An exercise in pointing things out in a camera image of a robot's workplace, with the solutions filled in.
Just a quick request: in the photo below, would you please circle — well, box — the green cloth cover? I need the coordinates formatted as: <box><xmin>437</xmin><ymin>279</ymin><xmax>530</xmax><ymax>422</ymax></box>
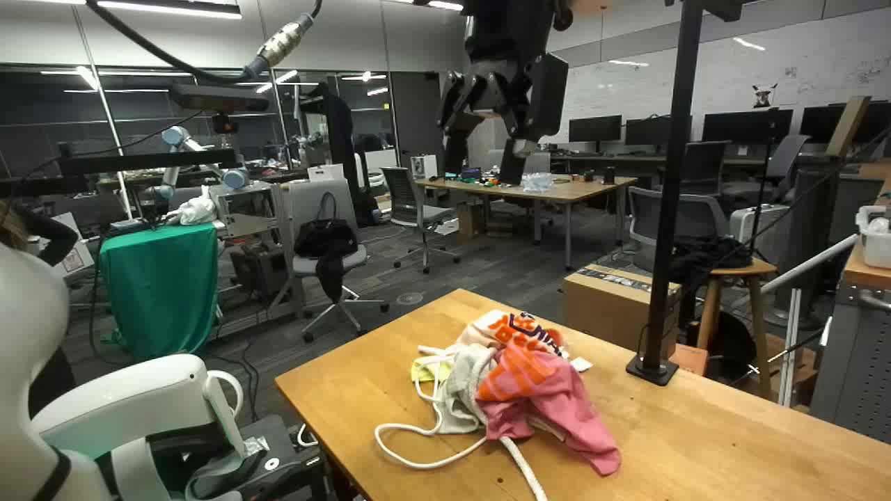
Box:
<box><xmin>101</xmin><ymin>222</ymin><xmax>218</xmax><ymax>358</ymax></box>

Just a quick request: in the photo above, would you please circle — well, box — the white plastic bin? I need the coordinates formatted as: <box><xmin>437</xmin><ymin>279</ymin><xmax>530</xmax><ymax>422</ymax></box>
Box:
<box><xmin>854</xmin><ymin>205</ymin><xmax>891</xmax><ymax>267</ymax></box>

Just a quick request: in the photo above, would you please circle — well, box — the black camera pole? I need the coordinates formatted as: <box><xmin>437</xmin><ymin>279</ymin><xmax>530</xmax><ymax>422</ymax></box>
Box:
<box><xmin>627</xmin><ymin>0</ymin><xmax>750</xmax><ymax>386</ymax></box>

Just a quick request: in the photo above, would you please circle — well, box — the yellow-green cloth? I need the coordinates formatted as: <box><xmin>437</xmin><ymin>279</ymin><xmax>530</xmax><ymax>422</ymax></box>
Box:
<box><xmin>409</xmin><ymin>357</ymin><xmax>453</xmax><ymax>385</ymax></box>

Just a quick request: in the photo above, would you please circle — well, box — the cardboard box on floor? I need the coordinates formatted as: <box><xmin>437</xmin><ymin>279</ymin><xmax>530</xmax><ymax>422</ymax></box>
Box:
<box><xmin>559</xmin><ymin>265</ymin><xmax>651</xmax><ymax>350</ymax></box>

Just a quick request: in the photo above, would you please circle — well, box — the wooden stool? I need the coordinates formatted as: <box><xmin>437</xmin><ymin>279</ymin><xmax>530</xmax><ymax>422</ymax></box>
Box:
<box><xmin>695</xmin><ymin>257</ymin><xmax>776</xmax><ymax>399</ymax></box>

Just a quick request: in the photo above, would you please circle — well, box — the wooden desk background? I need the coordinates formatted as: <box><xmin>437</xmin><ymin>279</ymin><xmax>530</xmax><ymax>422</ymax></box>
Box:
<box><xmin>421</xmin><ymin>176</ymin><xmax>631</xmax><ymax>269</ymax></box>

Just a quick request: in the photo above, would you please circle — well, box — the grey towel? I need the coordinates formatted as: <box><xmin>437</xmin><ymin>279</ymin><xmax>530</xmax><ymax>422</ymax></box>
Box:
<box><xmin>435</xmin><ymin>346</ymin><xmax>494</xmax><ymax>434</ymax></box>

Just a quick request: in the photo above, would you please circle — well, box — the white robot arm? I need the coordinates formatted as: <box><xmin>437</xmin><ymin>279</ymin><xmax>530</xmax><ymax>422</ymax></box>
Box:
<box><xmin>437</xmin><ymin>0</ymin><xmax>573</xmax><ymax>186</ymax></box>

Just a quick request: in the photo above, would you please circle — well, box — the pink orange cloth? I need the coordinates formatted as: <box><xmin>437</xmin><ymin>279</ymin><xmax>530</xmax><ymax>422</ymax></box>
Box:
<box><xmin>477</xmin><ymin>342</ymin><xmax>620</xmax><ymax>475</ymax></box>

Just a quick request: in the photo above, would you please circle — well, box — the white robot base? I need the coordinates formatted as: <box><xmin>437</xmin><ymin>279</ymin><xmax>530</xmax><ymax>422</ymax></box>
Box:
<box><xmin>0</xmin><ymin>246</ymin><xmax>327</xmax><ymax>501</ymax></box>

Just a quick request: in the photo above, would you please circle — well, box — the thick white rope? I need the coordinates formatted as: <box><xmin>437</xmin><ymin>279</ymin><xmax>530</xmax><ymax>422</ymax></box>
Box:
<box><xmin>374</xmin><ymin>342</ymin><xmax>552</xmax><ymax>501</ymax></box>

